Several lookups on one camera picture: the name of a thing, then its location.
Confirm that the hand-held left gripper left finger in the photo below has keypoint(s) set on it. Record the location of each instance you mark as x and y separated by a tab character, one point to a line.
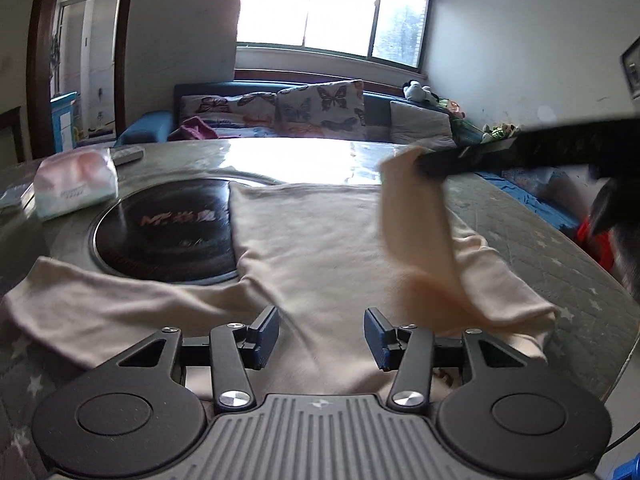
265	335

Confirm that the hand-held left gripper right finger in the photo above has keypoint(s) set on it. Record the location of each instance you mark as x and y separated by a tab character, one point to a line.
377	335

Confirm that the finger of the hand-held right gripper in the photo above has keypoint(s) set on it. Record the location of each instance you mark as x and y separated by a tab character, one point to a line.
470	157

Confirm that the cream long-sleeve garment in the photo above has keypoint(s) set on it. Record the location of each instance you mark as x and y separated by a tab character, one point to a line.
325	240

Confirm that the hanging clothes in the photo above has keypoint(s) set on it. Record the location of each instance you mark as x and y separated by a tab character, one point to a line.
55	60

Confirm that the brown plush toy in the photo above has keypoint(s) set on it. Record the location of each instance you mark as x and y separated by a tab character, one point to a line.
506	128

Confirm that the pink and green plush toy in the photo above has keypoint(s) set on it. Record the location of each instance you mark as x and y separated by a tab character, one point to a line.
452	106

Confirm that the grey pillow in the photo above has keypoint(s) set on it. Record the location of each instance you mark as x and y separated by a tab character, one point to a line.
420	125

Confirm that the blue towel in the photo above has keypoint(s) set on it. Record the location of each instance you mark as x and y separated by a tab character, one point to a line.
550	210

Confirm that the panda plush toy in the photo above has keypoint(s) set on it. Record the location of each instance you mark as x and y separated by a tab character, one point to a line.
417	92

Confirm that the red plastic stool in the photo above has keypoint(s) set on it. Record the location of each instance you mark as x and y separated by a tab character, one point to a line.
587	237

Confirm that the round black induction cooktop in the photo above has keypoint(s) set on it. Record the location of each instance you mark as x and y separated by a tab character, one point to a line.
150	240

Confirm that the butterfly print pillow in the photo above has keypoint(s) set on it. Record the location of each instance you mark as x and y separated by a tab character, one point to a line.
250	131
320	105
220	105

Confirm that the window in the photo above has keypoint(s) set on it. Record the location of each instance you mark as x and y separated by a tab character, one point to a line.
320	5

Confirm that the pink cloth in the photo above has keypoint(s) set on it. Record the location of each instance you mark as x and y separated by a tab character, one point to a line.
192	129

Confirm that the grey remote control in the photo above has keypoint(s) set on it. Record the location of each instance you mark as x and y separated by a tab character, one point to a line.
127	155

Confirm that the blue corner sofa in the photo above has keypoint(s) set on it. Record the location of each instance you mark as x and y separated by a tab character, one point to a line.
145	127

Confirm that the pink and white tissue pack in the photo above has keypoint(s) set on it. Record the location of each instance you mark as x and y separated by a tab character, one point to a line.
75	180

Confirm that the blue plastic object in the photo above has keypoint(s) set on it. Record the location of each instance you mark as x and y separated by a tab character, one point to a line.
627	471

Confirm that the blue cabinet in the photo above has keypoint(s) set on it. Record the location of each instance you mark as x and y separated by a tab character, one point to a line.
62	120

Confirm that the wall picture frame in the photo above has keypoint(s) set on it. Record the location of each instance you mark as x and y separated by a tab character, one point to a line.
632	67

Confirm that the brown door frame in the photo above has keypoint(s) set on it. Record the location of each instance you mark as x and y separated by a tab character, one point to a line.
40	85

